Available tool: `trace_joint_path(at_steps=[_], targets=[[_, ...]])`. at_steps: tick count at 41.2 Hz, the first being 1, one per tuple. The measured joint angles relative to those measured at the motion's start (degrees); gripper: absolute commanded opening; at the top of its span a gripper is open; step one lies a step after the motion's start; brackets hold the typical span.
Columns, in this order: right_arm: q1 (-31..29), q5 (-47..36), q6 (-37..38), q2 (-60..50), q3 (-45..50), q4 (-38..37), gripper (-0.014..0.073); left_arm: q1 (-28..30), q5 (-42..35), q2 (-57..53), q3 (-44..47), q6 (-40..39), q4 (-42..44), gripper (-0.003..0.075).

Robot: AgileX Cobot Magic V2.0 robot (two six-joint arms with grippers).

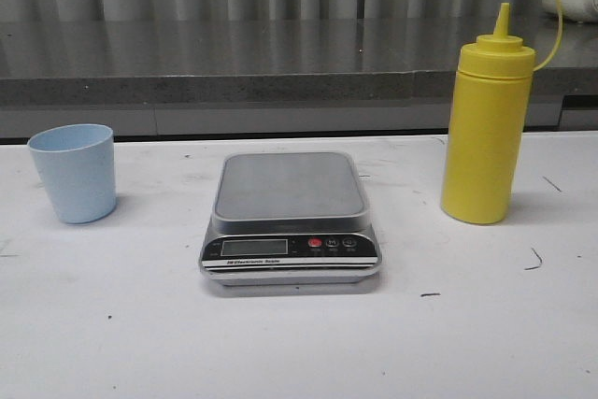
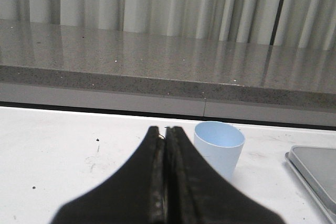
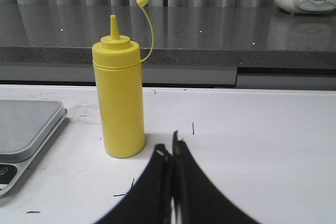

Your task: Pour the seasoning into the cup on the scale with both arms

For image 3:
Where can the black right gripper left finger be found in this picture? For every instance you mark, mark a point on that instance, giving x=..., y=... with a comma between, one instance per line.
x=149, y=200

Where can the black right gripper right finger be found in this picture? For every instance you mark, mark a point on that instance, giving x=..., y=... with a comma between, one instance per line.
x=196, y=198

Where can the yellow squeeze bottle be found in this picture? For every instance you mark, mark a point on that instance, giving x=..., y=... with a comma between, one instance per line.
x=117, y=64

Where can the silver digital kitchen scale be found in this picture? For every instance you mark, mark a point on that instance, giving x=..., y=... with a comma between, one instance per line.
x=26, y=126

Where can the grey stone counter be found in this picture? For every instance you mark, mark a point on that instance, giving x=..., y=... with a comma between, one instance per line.
x=206, y=47

